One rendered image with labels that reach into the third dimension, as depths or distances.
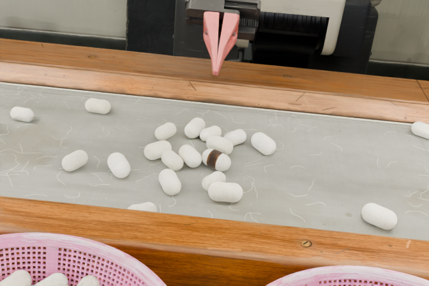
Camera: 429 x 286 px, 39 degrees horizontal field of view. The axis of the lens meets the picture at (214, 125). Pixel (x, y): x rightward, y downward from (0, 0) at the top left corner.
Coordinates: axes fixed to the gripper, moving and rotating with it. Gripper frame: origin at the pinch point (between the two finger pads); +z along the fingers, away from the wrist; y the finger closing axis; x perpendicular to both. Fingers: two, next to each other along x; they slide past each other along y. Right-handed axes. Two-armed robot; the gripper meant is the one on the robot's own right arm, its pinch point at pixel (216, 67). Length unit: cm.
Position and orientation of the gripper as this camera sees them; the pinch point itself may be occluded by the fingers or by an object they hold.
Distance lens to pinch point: 80.0
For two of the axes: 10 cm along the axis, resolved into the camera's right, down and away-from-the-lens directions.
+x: -0.2, 3.6, 9.3
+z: -1.1, 9.3, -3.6
